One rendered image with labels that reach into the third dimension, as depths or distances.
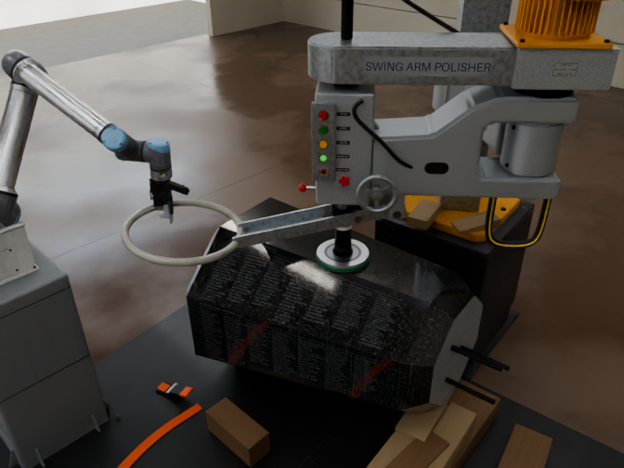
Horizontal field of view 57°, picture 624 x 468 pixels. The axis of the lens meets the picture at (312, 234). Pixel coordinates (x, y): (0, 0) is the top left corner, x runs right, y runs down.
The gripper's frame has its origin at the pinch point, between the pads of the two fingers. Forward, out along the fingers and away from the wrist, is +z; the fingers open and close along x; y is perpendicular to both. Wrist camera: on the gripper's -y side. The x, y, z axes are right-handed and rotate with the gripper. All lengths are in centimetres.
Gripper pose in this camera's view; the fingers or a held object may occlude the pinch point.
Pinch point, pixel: (170, 217)
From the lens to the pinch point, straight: 264.2
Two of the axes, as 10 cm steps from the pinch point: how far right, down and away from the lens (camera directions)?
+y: -9.0, 1.9, -4.0
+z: -0.5, 8.5, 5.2
